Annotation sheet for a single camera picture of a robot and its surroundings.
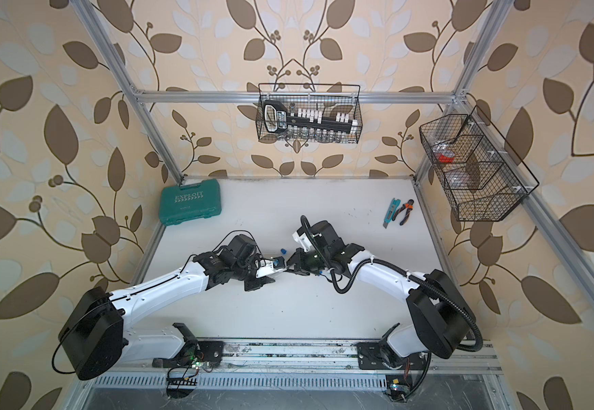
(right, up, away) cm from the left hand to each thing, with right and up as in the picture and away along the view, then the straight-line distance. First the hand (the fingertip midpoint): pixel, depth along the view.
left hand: (269, 268), depth 83 cm
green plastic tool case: (-39, +22, +25) cm, 51 cm away
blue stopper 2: (+4, +5, -12) cm, 14 cm away
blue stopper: (+3, +3, +14) cm, 14 cm away
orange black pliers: (+57, +20, +26) cm, 66 cm away
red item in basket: (+58, +36, 0) cm, 68 cm away
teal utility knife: (+49, +18, +26) cm, 58 cm away
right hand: (+5, +1, -4) cm, 6 cm away
